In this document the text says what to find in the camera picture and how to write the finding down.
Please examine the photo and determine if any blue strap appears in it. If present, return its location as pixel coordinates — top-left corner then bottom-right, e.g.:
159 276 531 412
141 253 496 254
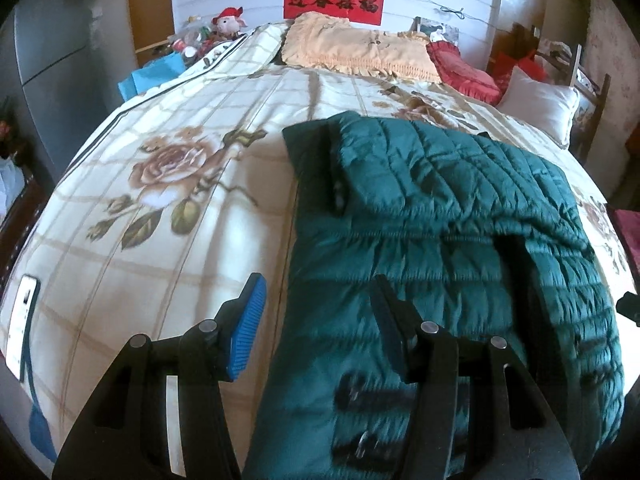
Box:
22 347 58 462

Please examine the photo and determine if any cream floral bed blanket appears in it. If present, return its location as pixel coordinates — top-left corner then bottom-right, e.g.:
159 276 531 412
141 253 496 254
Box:
0 22 633 476

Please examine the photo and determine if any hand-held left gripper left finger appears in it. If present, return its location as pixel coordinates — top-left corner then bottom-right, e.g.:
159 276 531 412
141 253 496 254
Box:
51 272 267 480

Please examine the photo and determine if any red wall banner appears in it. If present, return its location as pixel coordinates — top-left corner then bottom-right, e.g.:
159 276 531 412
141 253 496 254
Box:
283 0 387 26

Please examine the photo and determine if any pile of small clutter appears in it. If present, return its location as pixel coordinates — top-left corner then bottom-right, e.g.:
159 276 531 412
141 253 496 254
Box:
166 24 222 60

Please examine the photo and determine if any wooden door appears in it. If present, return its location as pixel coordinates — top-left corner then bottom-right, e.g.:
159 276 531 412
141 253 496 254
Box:
126 0 174 54

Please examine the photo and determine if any black-and-white wall picture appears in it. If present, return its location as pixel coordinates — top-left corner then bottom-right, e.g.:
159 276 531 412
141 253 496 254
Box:
414 16 459 45

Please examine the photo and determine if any blue cloth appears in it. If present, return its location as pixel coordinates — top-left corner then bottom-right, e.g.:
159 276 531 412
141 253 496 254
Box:
118 52 187 99

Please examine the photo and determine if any white pillow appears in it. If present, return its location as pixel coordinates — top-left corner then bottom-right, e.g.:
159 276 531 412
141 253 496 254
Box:
495 66 581 150

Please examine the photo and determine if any peach frilled pillow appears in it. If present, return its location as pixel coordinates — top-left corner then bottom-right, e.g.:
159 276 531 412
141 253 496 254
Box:
281 11 443 84

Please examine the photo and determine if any green quilted jacket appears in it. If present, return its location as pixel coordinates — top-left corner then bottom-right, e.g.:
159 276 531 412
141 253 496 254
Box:
242 112 628 480

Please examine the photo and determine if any plush toy with red hat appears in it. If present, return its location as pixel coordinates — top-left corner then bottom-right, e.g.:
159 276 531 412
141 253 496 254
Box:
211 6 248 40

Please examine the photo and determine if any maroon blanket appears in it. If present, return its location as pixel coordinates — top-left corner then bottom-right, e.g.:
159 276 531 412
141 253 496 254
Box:
612 207 640 273

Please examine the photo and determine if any wooden chair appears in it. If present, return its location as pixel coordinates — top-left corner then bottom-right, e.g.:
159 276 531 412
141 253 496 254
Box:
535 42 612 163

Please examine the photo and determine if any grey refrigerator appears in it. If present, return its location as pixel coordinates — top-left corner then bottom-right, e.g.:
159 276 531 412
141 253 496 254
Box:
11 0 137 177

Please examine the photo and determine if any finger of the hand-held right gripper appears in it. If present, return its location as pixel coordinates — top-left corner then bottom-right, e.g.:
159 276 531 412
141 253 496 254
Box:
616 291 640 332

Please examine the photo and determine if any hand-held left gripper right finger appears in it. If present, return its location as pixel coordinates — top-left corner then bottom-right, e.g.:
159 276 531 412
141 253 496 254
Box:
368 275 581 480

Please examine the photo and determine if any red ruffled cushion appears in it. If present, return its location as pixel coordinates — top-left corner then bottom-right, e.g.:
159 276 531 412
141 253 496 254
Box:
426 41 504 106

